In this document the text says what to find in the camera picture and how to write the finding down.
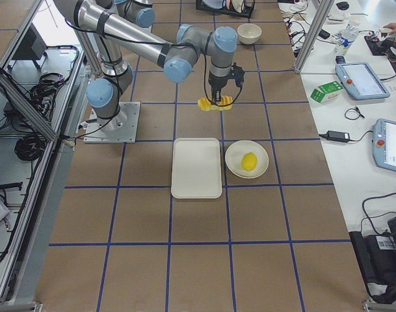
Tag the green white carton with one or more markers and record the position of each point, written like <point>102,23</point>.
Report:
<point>326,92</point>

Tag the cream round plate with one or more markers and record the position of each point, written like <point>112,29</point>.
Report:
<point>235,153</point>

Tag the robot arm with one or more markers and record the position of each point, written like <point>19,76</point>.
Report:
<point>176,60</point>
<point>139,12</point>

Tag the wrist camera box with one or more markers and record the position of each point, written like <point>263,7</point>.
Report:
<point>238,75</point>

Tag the white bowl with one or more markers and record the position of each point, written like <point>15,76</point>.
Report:
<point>249,33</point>

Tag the black equipment case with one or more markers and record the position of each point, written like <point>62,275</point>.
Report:
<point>376,256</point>

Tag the clear plastic bottle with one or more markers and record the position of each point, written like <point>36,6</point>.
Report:
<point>345,38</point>

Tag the blue teach pendant near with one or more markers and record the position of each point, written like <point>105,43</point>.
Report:
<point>384,144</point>

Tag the person forearm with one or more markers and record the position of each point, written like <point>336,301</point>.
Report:
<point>390,28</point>

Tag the yellow toy lemon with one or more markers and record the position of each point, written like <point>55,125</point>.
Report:
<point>249,161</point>

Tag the black power adapter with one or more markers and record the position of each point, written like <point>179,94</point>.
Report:
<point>337,136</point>

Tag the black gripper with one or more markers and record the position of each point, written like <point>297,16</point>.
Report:
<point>216,83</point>

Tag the cream plate in rack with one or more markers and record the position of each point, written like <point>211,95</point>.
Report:
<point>239,5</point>

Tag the blue plate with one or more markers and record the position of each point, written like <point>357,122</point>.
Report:
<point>214,4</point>

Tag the black dish rack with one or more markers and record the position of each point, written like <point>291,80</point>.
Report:
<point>231,12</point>

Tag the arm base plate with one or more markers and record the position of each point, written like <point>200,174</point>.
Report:
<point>121,129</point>

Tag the white rectangular tray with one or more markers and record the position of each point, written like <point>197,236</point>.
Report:
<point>196,169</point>

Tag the blue teach pendant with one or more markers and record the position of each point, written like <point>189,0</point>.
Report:
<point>360,81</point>
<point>384,144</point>

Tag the aluminium frame post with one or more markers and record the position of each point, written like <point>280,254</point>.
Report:
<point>313,32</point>

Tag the blue teach pendant far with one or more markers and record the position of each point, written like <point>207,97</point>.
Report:
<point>360,81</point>

